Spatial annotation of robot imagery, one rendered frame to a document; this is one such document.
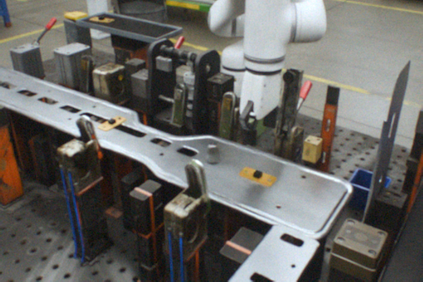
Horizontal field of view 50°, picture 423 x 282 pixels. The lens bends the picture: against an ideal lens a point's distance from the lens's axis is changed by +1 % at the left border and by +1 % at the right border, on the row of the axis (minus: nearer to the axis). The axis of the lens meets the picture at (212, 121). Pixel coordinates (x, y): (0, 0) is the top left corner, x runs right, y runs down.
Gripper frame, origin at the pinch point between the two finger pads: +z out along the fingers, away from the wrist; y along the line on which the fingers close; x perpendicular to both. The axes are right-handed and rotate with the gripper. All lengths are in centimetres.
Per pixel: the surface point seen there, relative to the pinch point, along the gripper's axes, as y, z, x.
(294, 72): -16.1, -8.5, 0.2
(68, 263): 25, 42, -42
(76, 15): -32, -4, -94
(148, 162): 8.9, 12.5, -25.5
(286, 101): -14.9, -1.2, -0.9
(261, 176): -0.2, 11.8, 0.9
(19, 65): -12, 11, -104
